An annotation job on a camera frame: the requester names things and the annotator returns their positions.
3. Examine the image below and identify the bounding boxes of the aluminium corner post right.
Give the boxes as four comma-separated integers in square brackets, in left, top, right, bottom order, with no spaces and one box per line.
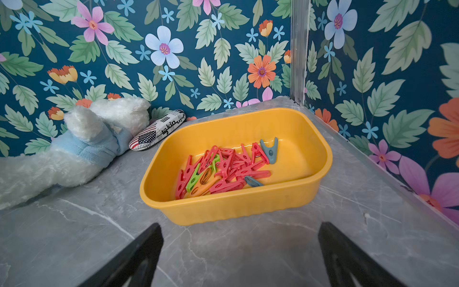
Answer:
[290,0,311,105]

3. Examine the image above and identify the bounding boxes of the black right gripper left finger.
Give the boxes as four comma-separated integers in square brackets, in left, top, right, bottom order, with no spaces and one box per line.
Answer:
[80,223,164,287]

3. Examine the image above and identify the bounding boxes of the teal clothespin lower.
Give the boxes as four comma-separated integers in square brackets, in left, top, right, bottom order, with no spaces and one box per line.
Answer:
[245,176,264,187]

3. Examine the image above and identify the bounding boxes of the red clothespin far left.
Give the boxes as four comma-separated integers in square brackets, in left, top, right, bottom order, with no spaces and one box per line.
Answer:
[175,155,196,200]

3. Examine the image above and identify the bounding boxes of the red clothespin front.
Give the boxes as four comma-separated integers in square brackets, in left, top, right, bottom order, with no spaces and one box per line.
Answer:
[209,179,246,194]

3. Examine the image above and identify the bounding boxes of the flag print pouch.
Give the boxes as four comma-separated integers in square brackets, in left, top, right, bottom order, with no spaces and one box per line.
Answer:
[129,110,186,151]

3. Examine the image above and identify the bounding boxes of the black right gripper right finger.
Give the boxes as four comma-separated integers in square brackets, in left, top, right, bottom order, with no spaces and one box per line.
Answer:
[318,222,405,287]

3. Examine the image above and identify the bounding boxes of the yellow plastic storage box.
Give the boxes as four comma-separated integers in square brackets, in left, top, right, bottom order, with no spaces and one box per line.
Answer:
[140,108,333,226]

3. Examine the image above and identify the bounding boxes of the teal clothespin upper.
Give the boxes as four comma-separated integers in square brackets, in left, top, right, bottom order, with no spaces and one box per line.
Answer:
[260,138,279,165]

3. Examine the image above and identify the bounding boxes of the orange clothespin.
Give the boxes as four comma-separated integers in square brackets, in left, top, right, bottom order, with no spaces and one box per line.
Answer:
[190,167,221,197]

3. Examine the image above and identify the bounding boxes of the red clothespin near teal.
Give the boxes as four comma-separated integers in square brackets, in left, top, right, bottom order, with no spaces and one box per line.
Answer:
[251,142,270,165]

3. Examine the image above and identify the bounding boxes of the white plush teddy bear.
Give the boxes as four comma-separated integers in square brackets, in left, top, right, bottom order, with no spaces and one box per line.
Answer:
[1,97,151,209]

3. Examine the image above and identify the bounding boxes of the green clothespin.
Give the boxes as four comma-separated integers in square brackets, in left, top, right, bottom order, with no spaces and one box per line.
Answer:
[186,155,222,197]

